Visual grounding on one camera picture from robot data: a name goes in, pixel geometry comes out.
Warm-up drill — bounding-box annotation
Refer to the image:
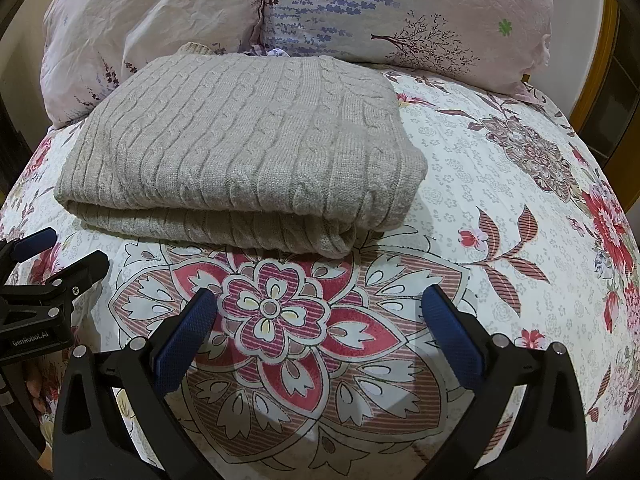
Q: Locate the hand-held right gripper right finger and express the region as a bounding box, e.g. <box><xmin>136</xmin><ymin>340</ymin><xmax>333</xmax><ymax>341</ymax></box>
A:
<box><xmin>420</xmin><ymin>284</ymin><xmax>588</xmax><ymax>480</ymax></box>

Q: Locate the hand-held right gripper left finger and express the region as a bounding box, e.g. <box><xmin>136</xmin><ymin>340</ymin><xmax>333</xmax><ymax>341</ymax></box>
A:
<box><xmin>52</xmin><ymin>287</ymin><xmax>221</xmax><ymax>480</ymax></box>

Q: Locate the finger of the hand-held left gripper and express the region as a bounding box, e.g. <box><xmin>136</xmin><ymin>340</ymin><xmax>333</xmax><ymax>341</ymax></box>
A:
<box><xmin>0</xmin><ymin>250</ymin><xmax>110</xmax><ymax>318</ymax></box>
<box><xmin>0</xmin><ymin>227</ymin><xmax>59</xmax><ymax>264</ymax></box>

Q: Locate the beige cable-knit sweater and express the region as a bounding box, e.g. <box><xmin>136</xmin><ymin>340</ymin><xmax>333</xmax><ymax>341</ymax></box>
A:
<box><xmin>54</xmin><ymin>42</ymin><xmax>429</xmax><ymax>257</ymax></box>

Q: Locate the floral bed sheet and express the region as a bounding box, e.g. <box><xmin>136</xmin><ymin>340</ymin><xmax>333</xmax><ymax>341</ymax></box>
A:
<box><xmin>0</xmin><ymin>67</ymin><xmax>640</xmax><ymax>480</ymax></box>

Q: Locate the pink floral pillow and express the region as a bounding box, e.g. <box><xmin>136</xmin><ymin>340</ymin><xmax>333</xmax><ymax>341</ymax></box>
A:
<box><xmin>42</xmin><ymin>0</ymin><xmax>271</xmax><ymax>129</ymax></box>

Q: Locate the lavender print pillow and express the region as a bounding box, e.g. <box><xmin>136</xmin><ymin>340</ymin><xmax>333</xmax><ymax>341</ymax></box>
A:
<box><xmin>259</xmin><ymin>0</ymin><xmax>555</xmax><ymax>106</ymax></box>

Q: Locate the yellow wooden bed frame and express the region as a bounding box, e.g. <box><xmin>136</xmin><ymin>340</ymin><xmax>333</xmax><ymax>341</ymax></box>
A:
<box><xmin>569</xmin><ymin>0</ymin><xmax>640</xmax><ymax>163</ymax></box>

